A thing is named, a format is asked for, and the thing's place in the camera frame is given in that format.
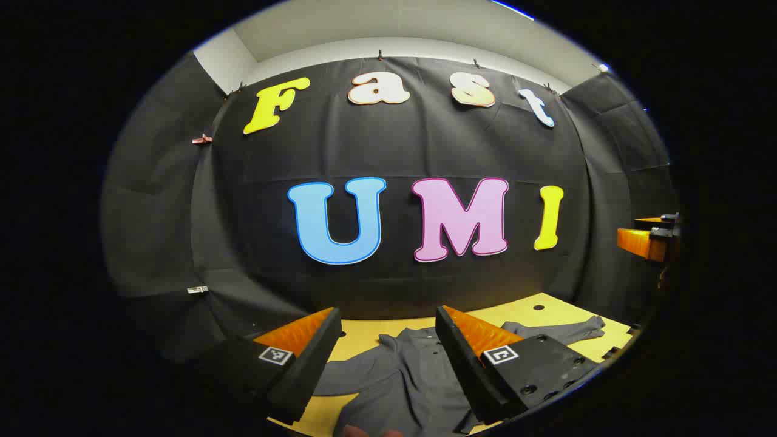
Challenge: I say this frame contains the black backdrop cloth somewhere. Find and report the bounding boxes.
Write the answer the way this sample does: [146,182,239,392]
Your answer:
[100,52,680,365]

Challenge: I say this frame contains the grey polo shirt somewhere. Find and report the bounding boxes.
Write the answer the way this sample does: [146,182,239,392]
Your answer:
[313,316,606,437]

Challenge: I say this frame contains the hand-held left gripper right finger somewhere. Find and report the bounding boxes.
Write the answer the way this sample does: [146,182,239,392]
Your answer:
[435,305,602,425]

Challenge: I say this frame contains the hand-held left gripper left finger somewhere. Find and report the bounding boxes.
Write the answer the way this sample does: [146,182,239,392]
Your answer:
[203,307,344,425]

